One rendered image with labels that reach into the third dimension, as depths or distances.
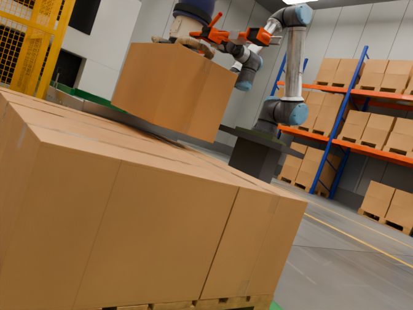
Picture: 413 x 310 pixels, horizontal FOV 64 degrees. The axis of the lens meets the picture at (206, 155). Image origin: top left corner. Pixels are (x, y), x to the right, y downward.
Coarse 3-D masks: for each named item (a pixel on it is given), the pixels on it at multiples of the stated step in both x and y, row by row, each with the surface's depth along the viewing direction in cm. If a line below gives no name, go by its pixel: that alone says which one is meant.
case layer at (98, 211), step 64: (0, 128) 114; (64, 128) 97; (128, 128) 186; (0, 192) 89; (64, 192) 73; (128, 192) 83; (192, 192) 95; (256, 192) 111; (0, 256) 72; (64, 256) 77; (128, 256) 88; (192, 256) 101; (256, 256) 120
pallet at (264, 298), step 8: (240, 296) 121; (248, 296) 125; (256, 296) 126; (264, 296) 129; (272, 296) 133; (144, 304) 95; (152, 304) 98; (160, 304) 98; (168, 304) 100; (176, 304) 102; (184, 304) 104; (192, 304) 108; (200, 304) 109; (208, 304) 111; (216, 304) 114; (224, 304) 116; (232, 304) 119; (240, 304) 122; (248, 304) 124; (256, 304) 127; (264, 304) 131
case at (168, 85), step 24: (144, 48) 185; (168, 48) 163; (144, 72) 178; (168, 72) 157; (192, 72) 164; (216, 72) 172; (120, 96) 196; (144, 96) 171; (168, 96) 160; (192, 96) 167; (216, 96) 176; (144, 120) 166; (168, 120) 164; (192, 120) 172; (216, 120) 180
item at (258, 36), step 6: (252, 30) 144; (258, 30) 142; (264, 30) 140; (246, 36) 145; (252, 36) 144; (258, 36) 139; (270, 36) 144; (252, 42) 148; (258, 42) 145; (264, 42) 142
